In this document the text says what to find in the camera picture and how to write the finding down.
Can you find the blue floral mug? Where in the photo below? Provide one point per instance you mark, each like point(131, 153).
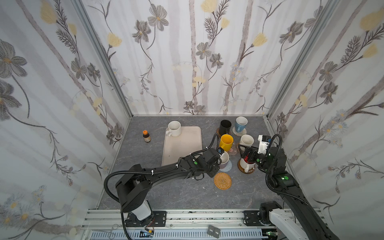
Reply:
point(241, 123)

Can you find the rattan wicker round coaster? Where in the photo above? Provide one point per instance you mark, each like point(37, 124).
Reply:
point(222, 181)

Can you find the white mug red interior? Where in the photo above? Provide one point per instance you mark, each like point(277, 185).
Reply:
point(245, 165)

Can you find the plain white mug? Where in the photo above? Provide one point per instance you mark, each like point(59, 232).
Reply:
point(246, 140)

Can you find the multicolour woven round coaster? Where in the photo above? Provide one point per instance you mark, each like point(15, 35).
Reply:
point(239, 134)

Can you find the beige plastic tray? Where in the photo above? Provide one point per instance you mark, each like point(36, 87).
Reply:
point(189, 141)

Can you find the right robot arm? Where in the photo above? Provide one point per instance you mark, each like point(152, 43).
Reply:
point(286, 186)

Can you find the glossy brown round coaster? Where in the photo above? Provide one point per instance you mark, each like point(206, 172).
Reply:
point(250, 171)

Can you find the black cup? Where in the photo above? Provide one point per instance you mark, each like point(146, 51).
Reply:
point(225, 127)

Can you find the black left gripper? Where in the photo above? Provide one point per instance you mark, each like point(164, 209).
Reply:
point(216, 157)

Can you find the white speckled mug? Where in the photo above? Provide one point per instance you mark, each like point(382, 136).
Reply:
point(174, 129)

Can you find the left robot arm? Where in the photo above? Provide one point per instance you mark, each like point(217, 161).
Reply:
point(134, 185)

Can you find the dark brown round wooden coaster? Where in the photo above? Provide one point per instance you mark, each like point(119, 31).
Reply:
point(217, 131)

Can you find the yellow cup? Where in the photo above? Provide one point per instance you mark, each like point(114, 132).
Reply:
point(226, 142)

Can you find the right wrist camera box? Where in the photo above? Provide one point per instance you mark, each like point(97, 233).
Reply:
point(264, 142)

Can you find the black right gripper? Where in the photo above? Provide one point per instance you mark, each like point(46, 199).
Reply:
point(254, 157)

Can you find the aluminium frame rail base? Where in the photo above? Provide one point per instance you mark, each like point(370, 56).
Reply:
point(226, 224)

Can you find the grey-blue woven round coaster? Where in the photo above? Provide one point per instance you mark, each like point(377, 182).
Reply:
point(226, 167)

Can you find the pink flower silicone coaster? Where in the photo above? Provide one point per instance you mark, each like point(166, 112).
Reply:
point(233, 150)

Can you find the lavender white cup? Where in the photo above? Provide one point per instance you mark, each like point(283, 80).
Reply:
point(224, 160)

